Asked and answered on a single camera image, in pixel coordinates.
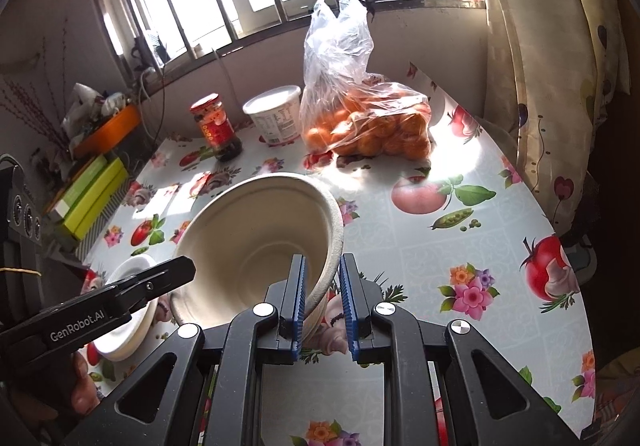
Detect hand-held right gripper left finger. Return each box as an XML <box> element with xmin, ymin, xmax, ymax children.
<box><xmin>65</xmin><ymin>253</ymin><xmax>307</xmax><ymax>446</ymax></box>

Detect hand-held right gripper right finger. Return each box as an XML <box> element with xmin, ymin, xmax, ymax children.
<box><xmin>339</xmin><ymin>253</ymin><xmax>586</xmax><ymax>446</ymax></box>

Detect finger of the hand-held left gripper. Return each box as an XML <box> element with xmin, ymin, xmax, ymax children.
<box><xmin>102</xmin><ymin>255</ymin><xmax>197</xmax><ymax>323</ymax></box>

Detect beige paper bowl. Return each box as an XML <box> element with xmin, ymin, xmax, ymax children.
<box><xmin>172</xmin><ymin>172</ymin><xmax>346</xmax><ymax>332</ymax></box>
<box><xmin>170</xmin><ymin>286</ymin><xmax>331</xmax><ymax>344</ymax></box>

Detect person's left hand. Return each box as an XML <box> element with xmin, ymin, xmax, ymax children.
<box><xmin>69</xmin><ymin>350</ymin><xmax>117</xmax><ymax>427</ymax></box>

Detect grey striped box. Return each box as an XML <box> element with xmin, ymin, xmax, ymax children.
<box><xmin>74</xmin><ymin>166</ymin><xmax>147</xmax><ymax>268</ymax></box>

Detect lime green box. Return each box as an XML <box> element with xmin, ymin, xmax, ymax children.
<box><xmin>55</xmin><ymin>160</ymin><xmax>127</xmax><ymax>241</ymax></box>

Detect fruit and flower print tablecloth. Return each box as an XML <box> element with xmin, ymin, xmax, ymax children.
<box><xmin>79</xmin><ymin>61</ymin><xmax>599</xmax><ymax>446</ymax></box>

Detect green and white box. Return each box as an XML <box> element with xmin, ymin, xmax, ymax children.
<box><xmin>46</xmin><ymin>156</ymin><xmax>109</xmax><ymax>218</ymax></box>

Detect orange tray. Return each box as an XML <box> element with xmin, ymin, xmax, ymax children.
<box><xmin>72</xmin><ymin>103</ymin><xmax>142</xmax><ymax>160</ymax></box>

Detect red label chili sauce jar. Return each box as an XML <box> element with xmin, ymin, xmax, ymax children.
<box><xmin>189</xmin><ymin>93</ymin><xmax>244</xmax><ymax>163</ymax></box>

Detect crumpled plastic bags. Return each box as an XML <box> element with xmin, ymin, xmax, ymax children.
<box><xmin>60</xmin><ymin>82</ymin><xmax>128</xmax><ymax>139</ymax></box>

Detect clear bag of oranges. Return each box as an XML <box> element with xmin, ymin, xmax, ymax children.
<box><xmin>298</xmin><ymin>0</ymin><xmax>434</xmax><ymax>163</ymax></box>

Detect white plastic tub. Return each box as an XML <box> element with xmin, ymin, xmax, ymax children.
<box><xmin>243</xmin><ymin>85</ymin><xmax>304</xmax><ymax>147</ymax></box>

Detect dried branches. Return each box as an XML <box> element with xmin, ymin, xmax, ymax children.
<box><xmin>0</xmin><ymin>26</ymin><xmax>73</xmax><ymax>157</ymax></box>

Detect patterned beige curtain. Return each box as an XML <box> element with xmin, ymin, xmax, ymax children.
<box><xmin>472</xmin><ymin>0</ymin><xmax>640</xmax><ymax>232</ymax></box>

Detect thin dark cable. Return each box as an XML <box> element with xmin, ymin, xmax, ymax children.
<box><xmin>139</xmin><ymin>68</ymin><xmax>173</xmax><ymax>143</ymax></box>

